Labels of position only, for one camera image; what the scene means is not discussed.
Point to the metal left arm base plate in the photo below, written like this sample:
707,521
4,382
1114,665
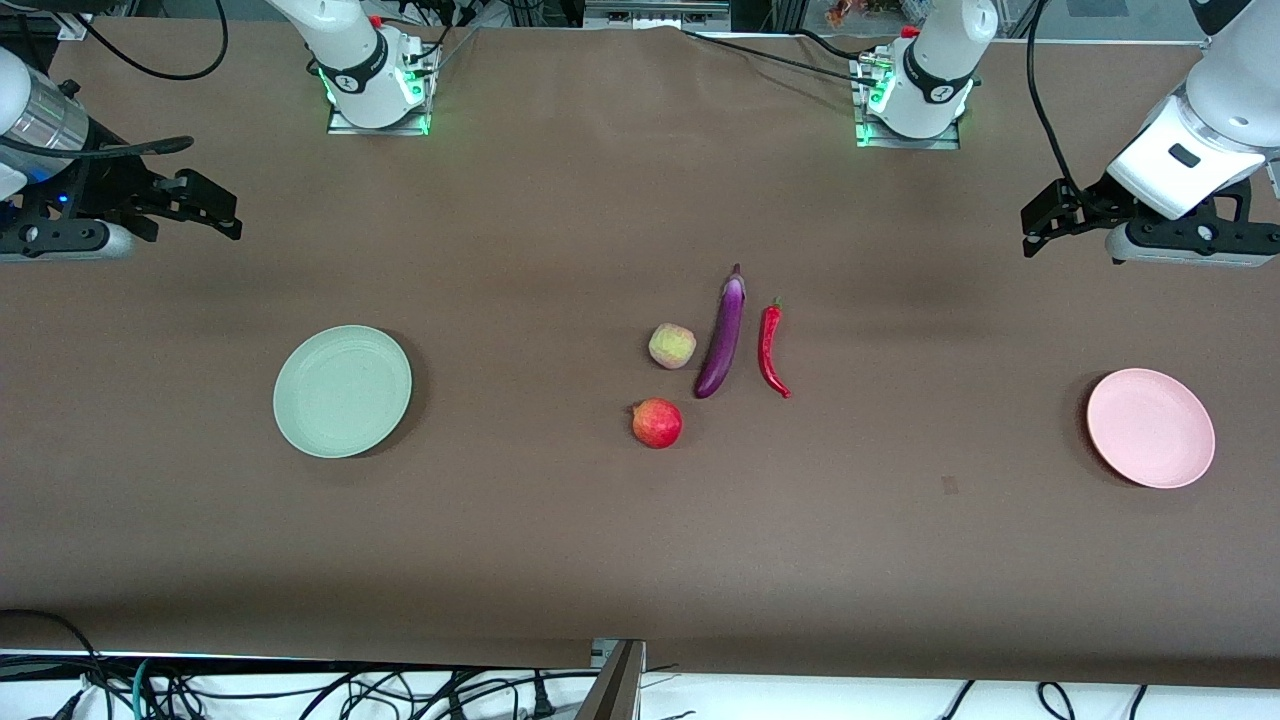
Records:
870,130

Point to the grey metal post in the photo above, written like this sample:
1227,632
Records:
615,690

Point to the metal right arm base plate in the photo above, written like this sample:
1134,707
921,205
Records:
415,95

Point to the pink plate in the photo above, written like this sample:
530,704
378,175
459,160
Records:
1150,428

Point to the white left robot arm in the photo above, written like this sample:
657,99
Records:
940,60

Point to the red chili pepper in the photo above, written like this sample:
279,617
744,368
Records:
767,345

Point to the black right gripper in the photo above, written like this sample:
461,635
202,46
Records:
112,183

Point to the brown table cloth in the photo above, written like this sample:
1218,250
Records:
600,550

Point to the grey metal box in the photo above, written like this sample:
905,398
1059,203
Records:
655,14

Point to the light green plate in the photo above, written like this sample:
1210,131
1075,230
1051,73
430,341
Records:
342,392

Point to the red pomegranate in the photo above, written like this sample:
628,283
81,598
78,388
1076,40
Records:
657,423

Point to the purple eggplant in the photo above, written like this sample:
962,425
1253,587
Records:
722,345

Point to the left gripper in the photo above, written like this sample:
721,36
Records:
1098,203

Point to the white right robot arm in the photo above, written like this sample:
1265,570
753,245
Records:
350,50

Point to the white corner bracket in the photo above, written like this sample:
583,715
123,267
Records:
74,27

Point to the yellow-pink peach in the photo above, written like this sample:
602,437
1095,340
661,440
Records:
672,346

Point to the orange-red object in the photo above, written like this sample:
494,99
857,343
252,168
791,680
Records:
848,12

